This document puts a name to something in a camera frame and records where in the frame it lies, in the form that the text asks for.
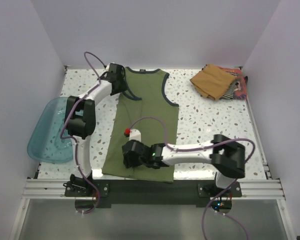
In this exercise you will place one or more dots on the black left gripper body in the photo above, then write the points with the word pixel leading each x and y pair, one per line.
pixel 122 85

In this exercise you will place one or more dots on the aluminium frame rail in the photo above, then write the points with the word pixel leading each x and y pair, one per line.
pixel 250 189

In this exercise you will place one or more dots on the striped folded tank top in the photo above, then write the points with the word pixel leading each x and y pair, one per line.
pixel 230 93

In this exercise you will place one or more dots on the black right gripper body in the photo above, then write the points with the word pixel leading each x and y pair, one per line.
pixel 130 161

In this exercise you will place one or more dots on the tan ribbed tank top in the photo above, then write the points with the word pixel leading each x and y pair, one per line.
pixel 212 82

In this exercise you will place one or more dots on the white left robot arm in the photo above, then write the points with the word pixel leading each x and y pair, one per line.
pixel 80 119

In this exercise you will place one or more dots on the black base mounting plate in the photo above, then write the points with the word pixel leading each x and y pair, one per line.
pixel 140 192

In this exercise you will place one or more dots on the red patterned folded tank top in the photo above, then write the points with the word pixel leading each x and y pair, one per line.
pixel 242 93

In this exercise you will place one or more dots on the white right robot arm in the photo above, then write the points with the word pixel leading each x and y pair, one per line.
pixel 225 154

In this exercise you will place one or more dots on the olive green tank top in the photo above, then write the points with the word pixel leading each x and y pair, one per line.
pixel 147 109

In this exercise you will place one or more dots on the translucent blue plastic bin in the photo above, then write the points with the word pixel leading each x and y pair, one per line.
pixel 45 144

